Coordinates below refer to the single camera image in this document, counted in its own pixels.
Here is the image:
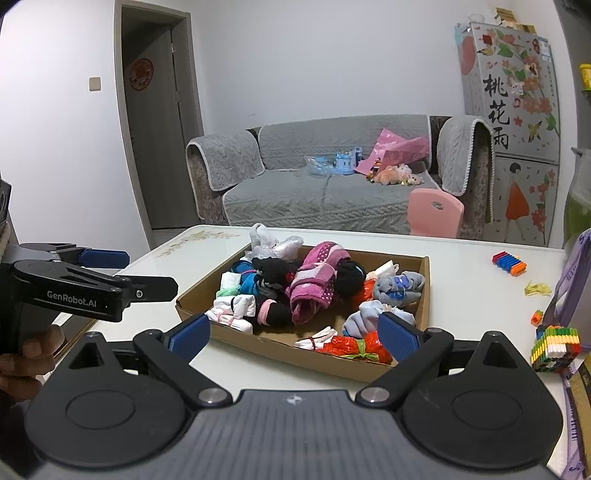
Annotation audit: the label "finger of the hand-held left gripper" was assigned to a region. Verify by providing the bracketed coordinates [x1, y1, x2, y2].
[53, 244, 131, 269]
[113, 275, 179, 305]

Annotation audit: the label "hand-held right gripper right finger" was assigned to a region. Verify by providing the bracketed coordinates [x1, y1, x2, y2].
[355, 311, 520, 408]

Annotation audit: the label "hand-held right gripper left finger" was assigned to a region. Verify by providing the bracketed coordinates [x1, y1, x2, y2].
[69, 311, 234, 408]

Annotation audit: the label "blue white grey sock bundle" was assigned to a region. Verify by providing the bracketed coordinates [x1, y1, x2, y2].
[342, 300, 419, 337]

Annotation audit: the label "white sock bundle green scrunchie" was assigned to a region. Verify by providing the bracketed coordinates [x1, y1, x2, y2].
[216, 271, 243, 298]

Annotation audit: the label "blue sock bundle pink band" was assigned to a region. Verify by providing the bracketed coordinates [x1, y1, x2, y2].
[230, 260, 266, 297]

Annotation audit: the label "shallow cardboard box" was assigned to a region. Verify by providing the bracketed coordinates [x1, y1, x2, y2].
[174, 242, 431, 384]

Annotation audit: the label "white glossy desktop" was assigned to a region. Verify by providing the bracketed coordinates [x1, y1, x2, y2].
[39, 224, 591, 462]

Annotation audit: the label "person's left hand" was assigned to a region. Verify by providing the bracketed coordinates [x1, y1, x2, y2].
[0, 324, 65, 400]

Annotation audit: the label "white sock bundle pink band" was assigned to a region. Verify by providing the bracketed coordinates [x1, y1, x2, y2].
[205, 308, 254, 334]

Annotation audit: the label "orange sock bundle green band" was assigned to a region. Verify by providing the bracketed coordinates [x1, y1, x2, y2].
[318, 332, 394, 366]

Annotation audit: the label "grey sock bundle blue print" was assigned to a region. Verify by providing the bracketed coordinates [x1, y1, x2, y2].
[372, 271, 426, 308]

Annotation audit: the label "black smartphone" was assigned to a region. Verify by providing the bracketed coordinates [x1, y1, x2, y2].
[52, 314, 99, 361]

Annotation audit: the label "white sock bundle black band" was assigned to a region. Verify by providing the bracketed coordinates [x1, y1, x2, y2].
[213, 295, 257, 319]

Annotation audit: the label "white folded sock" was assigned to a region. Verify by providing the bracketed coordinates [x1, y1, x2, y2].
[367, 260, 402, 280]

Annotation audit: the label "small white sock red band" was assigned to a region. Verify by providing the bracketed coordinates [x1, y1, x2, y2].
[294, 326, 340, 354]

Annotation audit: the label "black sock bundle pink band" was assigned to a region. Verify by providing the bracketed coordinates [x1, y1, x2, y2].
[254, 299, 294, 328]

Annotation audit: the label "pink fuzzy dotted sock pair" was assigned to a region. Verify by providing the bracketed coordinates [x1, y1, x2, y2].
[285, 240, 352, 328]

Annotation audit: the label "black sock white pattern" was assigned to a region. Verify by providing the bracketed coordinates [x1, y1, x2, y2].
[252, 257, 301, 291]

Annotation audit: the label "pink plastic child chair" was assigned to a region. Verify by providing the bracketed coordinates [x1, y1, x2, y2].
[409, 187, 465, 238]

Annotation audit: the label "grey room door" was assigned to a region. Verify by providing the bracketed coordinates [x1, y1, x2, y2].
[115, 4, 204, 232]

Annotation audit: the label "blue orange toy block strip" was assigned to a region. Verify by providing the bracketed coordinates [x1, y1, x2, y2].
[491, 250, 528, 278]

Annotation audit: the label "grey covered sofa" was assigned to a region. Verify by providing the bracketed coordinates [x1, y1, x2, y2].
[185, 113, 496, 241]

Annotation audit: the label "orange plush toy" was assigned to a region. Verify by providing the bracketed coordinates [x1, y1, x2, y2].
[367, 164, 426, 186]

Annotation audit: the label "multicoloured block toy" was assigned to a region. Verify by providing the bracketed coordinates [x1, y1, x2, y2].
[530, 325, 581, 374]

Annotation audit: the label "blue toy castle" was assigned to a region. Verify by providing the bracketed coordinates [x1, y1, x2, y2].
[333, 147, 363, 176]

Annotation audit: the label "pink plastic bag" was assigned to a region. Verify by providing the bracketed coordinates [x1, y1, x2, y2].
[355, 128, 430, 175]

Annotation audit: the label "clear blue plastic bag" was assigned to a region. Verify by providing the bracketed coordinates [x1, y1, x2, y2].
[304, 155, 338, 177]

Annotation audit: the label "red round door decoration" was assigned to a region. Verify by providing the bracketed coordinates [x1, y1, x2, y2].
[129, 58, 154, 90]

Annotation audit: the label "black and gold box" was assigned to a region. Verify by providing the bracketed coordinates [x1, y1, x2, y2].
[567, 354, 591, 444]

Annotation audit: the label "large clear jar green contents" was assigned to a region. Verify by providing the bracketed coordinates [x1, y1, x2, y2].
[562, 147, 591, 252]

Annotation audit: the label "grey refrigerator with flower stickers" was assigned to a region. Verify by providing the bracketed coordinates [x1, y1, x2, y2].
[455, 21, 561, 247]

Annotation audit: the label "grey cabinet with shelves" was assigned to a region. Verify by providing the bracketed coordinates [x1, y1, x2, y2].
[556, 0, 591, 158]

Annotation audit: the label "beige box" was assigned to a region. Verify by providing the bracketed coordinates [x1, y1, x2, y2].
[494, 7, 536, 33]

